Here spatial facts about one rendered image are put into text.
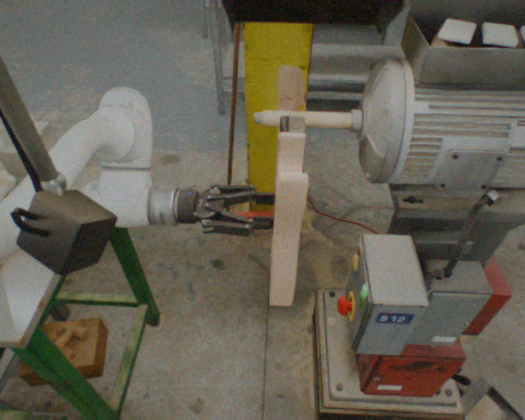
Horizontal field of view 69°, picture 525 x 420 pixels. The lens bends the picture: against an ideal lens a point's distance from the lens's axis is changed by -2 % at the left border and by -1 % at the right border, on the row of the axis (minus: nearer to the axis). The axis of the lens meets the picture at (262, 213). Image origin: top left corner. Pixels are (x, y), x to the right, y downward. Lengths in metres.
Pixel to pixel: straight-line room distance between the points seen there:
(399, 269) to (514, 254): 1.84
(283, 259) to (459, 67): 0.44
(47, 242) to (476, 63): 0.67
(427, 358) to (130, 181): 0.94
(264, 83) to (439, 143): 1.13
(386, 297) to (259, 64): 1.25
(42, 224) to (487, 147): 0.71
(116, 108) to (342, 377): 1.16
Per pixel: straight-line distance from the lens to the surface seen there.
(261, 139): 1.93
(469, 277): 1.05
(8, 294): 1.07
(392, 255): 0.76
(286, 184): 0.58
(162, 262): 2.18
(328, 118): 0.82
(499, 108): 0.81
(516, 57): 0.77
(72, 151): 0.69
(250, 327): 1.91
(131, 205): 0.84
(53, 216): 0.26
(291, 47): 1.71
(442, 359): 1.28
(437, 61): 0.73
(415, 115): 0.76
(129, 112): 0.83
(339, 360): 1.55
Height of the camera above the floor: 1.69
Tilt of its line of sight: 46 degrees down
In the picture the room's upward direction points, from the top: straight up
